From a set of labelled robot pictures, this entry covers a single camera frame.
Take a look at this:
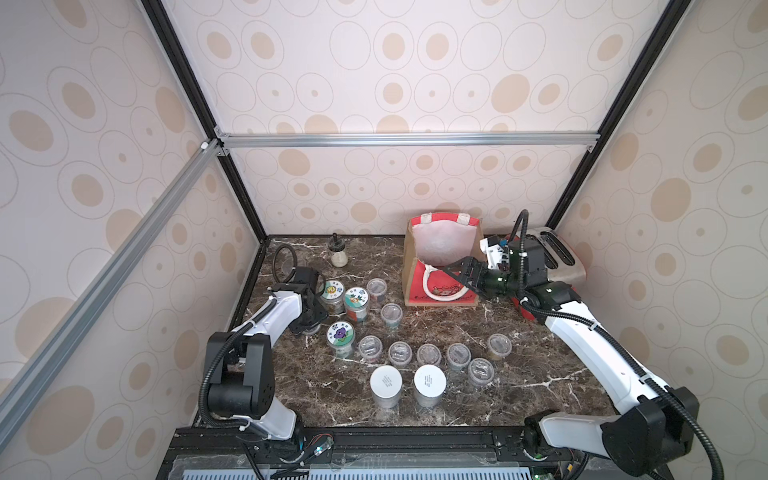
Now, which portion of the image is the red burlap canvas bag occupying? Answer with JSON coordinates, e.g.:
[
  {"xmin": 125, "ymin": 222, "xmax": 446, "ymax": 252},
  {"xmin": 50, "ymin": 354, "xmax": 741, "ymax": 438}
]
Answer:
[{"xmin": 402, "ymin": 212, "xmax": 485, "ymax": 307}]

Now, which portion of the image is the wide jar pineapple lid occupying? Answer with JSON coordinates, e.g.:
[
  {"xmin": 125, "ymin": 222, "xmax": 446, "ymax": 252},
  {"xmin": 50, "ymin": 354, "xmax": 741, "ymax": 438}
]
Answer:
[{"xmin": 344, "ymin": 287, "xmax": 370, "ymax": 323}]

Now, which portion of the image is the seed jar yellow label back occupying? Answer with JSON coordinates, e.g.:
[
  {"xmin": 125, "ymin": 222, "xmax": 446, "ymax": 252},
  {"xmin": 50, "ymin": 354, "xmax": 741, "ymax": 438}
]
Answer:
[{"xmin": 486, "ymin": 333, "xmax": 513, "ymax": 361}]

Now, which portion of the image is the wide jar purple flower label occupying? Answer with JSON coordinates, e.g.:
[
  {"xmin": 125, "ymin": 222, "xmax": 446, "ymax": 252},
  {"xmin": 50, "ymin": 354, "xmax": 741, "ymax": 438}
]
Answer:
[{"xmin": 326, "ymin": 321, "xmax": 355, "ymax": 359}]

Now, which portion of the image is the seed jar red label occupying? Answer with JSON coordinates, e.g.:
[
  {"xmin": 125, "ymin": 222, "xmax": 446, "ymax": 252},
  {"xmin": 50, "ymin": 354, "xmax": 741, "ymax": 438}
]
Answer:
[{"xmin": 446, "ymin": 343, "xmax": 472, "ymax": 372}]

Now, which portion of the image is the seed jar green label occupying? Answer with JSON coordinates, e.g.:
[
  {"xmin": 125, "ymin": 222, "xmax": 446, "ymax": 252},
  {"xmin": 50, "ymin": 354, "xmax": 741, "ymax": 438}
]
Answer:
[{"xmin": 380, "ymin": 303, "xmax": 404, "ymax": 330}]

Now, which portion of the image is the small jar red label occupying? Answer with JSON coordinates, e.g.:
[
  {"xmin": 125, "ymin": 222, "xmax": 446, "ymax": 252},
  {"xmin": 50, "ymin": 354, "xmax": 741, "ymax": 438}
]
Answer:
[{"xmin": 358, "ymin": 335, "xmax": 383, "ymax": 363}]

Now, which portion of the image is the seed jar orange label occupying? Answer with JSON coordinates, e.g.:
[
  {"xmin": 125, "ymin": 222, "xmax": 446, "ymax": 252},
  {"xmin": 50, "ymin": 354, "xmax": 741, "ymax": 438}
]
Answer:
[{"xmin": 388, "ymin": 341, "xmax": 413, "ymax": 369}]

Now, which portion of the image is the wide jar dark lid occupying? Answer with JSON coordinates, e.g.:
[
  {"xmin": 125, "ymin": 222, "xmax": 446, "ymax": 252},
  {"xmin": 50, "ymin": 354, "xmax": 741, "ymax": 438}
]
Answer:
[{"xmin": 413, "ymin": 365, "xmax": 447, "ymax": 408}]

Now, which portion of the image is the wide jar white bottom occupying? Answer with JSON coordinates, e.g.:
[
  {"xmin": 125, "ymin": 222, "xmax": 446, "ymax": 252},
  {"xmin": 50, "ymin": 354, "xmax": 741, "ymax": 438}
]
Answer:
[{"xmin": 369, "ymin": 365, "xmax": 403, "ymax": 409}]

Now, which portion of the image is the seed jar sunflower label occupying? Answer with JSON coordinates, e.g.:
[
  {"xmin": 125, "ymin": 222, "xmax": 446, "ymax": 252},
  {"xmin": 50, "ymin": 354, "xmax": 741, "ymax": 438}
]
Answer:
[{"xmin": 320, "ymin": 280, "xmax": 346, "ymax": 315}]

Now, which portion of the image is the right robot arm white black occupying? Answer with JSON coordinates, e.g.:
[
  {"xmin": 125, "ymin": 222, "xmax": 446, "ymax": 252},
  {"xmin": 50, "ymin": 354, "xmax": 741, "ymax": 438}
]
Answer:
[{"xmin": 442, "ymin": 210, "xmax": 725, "ymax": 479}]

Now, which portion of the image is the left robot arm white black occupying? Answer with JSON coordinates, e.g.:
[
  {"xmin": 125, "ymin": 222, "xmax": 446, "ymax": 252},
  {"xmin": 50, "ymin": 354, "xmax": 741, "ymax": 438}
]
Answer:
[{"xmin": 197, "ymin": 244, "xmax": 329, "ymax": 448}]

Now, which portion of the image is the red silver toaster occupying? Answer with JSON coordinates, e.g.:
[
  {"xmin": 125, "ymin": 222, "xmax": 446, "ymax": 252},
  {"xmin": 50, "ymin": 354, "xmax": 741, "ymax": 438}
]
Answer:
[{"xmin": 522, "ymin": 228, "xmax": 586, "ymax": 309}]

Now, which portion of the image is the glass sugar jar black lid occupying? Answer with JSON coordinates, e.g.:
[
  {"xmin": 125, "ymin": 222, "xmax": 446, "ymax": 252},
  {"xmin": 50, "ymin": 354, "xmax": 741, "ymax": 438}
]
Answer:
[{"xmin": 327, "ymin": 232, "xmax": 349, "ymax": 268}]

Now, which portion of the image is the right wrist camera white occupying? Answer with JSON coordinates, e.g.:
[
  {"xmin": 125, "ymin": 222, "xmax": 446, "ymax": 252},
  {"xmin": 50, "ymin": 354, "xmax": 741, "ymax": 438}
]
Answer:
[{"xmin": 480, "ymin": 235, "xmax": 510, "ymax": 271}]

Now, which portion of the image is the horizontal aluminium rail back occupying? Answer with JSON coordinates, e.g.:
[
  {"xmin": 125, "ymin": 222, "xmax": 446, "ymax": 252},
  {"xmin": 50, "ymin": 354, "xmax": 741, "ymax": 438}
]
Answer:
[{"xmin": 221, "ymin": 131, "xmax": 600, "ymax": 149}]

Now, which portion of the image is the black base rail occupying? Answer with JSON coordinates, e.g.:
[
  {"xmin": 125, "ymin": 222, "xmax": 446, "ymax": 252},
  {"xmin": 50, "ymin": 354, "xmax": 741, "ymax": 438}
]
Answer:
[{"xmin": 161, "ymin": 423, "xmax": 676, "ymax": 480}]

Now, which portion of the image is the aluminium rail left wall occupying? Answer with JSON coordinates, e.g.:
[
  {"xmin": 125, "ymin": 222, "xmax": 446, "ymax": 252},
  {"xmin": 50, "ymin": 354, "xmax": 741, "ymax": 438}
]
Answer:
[{"xmin": 1, "ymin": 139, "xmax": 222, "ymax": 448}]

